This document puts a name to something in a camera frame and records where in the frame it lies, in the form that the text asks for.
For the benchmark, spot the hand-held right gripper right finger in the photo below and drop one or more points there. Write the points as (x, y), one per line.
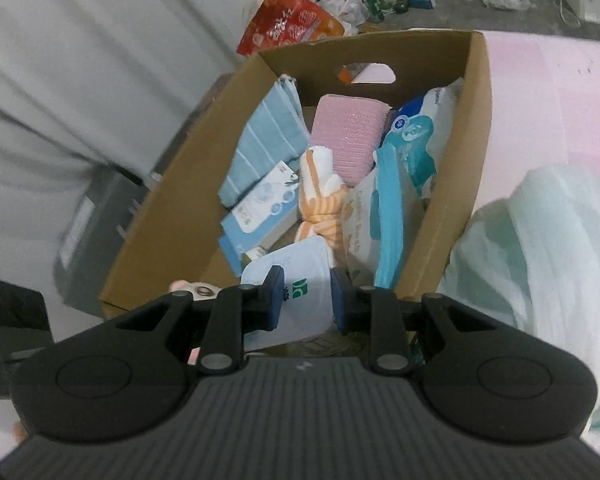
(341, 302)

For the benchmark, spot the grey storage box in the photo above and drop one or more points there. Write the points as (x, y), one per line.
(100, 230)

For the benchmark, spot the large white plastic bag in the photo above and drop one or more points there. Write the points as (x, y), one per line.
(545, 270)

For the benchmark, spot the green bottle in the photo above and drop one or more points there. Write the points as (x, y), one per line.
(375, 2)

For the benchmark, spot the red printed bag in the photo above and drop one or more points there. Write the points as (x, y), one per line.
(285, 20)

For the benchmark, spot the pink plush toy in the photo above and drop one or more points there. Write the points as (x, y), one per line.
(195, 290)

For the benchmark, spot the white blue mask box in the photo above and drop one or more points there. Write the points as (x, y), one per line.
(260, 210)

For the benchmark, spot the white pouch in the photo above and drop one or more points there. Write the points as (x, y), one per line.
(305, 280)

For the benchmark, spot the light blue checked towel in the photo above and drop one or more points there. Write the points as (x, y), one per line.
(265, 145)

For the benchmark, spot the blue teal tissue pack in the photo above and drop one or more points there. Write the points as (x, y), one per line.
(415, 145)

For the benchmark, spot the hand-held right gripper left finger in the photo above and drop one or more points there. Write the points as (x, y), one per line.
(274, 300)

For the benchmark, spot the orange striped towel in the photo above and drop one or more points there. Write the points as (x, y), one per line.
(320, 200)

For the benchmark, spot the brown cardboard box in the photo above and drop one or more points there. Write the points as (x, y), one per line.
(180, 210)

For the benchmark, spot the white blue-striped wipes pack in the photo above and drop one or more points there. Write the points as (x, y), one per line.
(390, 220)

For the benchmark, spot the white curtain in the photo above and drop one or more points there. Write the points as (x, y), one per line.
(80, 85)

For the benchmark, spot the pink cloth pack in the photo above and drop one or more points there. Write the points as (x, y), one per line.
(350, 130)

